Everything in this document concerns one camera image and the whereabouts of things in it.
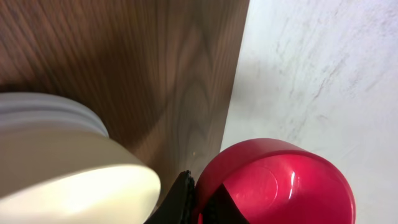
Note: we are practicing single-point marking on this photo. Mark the white round bowl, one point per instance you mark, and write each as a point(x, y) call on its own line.
point(59, 165)

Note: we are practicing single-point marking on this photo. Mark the red plastic measuring scoop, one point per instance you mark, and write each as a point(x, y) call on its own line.
point(273, 181)

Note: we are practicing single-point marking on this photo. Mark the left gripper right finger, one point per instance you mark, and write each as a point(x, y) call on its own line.
point(221, 209)

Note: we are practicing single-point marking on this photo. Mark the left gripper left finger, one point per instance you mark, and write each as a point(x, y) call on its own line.
point(178, 204)

